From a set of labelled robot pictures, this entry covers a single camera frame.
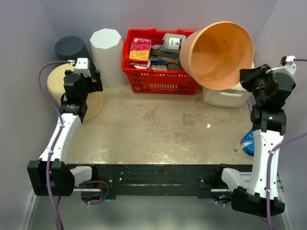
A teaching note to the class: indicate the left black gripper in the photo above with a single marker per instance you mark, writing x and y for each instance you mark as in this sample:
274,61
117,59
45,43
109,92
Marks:
96,81

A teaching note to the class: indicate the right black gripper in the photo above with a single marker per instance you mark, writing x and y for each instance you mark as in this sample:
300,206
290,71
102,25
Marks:
251,78

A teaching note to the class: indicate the orange translucent bucket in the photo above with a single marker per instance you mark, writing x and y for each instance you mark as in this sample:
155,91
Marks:
55,85

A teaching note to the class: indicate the white octagonal bin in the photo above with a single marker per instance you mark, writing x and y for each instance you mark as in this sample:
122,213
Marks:
107,46

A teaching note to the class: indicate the orange printed bucket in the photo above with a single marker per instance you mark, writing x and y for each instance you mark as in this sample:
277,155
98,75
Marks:
213,56

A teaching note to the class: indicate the dark blue bucket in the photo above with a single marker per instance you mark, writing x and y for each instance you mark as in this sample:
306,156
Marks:
71,48

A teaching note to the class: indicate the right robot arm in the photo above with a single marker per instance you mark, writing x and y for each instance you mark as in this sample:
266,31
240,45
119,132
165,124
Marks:
260,195

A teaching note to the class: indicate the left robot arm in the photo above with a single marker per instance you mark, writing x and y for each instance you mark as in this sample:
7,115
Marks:
50,174

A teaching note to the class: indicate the white perforated storage basket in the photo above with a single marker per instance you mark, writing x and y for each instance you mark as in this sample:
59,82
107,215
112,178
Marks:
233,97

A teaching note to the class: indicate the red plastic shopping basket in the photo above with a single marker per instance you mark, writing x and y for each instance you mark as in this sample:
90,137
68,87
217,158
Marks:
156,81

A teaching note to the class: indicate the pink yellow snack box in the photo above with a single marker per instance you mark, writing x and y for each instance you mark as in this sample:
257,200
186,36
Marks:
140,49

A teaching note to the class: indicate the blue plastic bag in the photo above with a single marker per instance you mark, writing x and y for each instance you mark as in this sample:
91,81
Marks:
246,146

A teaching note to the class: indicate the dark flat box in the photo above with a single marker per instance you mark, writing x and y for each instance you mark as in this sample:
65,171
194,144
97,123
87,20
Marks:
165,56

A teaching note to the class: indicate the grey white device box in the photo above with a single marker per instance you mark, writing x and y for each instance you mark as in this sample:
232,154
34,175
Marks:
173,42

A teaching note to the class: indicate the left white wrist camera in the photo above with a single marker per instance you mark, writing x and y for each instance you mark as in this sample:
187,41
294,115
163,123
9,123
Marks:
81,66

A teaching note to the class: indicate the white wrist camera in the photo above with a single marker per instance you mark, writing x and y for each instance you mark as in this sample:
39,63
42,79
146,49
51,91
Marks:
81,66
287,66

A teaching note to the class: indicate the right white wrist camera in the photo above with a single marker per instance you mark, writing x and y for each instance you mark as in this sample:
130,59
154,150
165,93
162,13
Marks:
287,66

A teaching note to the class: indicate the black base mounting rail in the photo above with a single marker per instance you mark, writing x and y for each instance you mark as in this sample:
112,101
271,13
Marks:
112,180

